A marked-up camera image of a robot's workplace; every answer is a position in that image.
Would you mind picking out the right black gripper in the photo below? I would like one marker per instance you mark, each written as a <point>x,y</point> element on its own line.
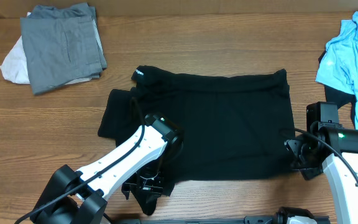
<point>293,147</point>

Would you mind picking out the white cloth under shorts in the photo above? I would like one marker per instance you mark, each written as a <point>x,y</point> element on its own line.
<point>14,66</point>

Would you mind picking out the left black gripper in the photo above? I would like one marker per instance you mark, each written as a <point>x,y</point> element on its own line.
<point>153,190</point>

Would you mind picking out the black t-shirt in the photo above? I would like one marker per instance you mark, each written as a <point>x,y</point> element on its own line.
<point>231,125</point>

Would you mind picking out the folded grey shorts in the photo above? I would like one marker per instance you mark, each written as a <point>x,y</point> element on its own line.
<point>61,45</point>

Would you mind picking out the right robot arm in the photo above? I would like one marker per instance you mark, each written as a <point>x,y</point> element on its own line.
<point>327,148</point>

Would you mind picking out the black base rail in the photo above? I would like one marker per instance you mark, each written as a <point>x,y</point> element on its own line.
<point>246,220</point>

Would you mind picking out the black garment under blue shirt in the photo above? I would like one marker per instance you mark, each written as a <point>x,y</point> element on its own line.
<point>341,98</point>

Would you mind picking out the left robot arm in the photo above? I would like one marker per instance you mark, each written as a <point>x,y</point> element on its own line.
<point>81,196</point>

